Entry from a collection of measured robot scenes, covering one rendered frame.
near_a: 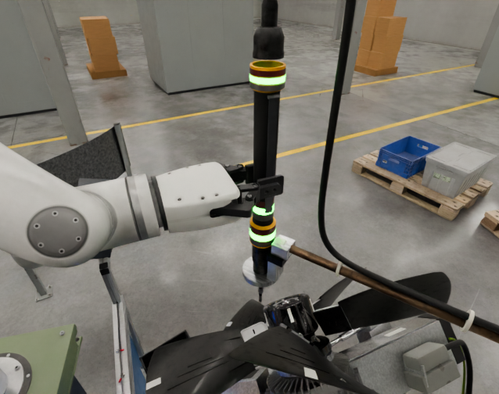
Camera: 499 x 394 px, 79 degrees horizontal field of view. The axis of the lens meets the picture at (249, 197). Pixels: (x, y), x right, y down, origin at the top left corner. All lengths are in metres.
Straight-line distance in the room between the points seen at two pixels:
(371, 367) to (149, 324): 1.69
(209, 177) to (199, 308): 1.93
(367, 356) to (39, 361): 0.88
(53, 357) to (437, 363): 1.00
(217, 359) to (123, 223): 0.47
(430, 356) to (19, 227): 0.83
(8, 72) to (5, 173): 6.19
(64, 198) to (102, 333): 2.09
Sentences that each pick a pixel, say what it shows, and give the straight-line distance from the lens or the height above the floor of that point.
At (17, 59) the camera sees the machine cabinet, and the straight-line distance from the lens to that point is 6.46.
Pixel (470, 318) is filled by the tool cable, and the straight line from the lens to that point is 0.48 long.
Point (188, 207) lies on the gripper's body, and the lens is 0.38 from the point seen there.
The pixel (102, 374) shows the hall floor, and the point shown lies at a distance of 2.23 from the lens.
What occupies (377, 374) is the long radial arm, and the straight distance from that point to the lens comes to 0.89.
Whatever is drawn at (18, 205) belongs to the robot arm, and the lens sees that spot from 0.32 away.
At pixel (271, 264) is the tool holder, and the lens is 0.53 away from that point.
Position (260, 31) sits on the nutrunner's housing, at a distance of 0.38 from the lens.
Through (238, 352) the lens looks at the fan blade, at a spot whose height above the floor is 1.43.
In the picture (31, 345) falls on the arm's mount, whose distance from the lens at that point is 1.17.
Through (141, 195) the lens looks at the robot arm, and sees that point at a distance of 0.38.
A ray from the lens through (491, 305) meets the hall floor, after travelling 2.86.
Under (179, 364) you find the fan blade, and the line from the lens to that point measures 0.79.
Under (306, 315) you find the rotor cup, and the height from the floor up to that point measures 1.24.
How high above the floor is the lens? 1.87
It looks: 35 degrees down
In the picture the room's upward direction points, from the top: straight up
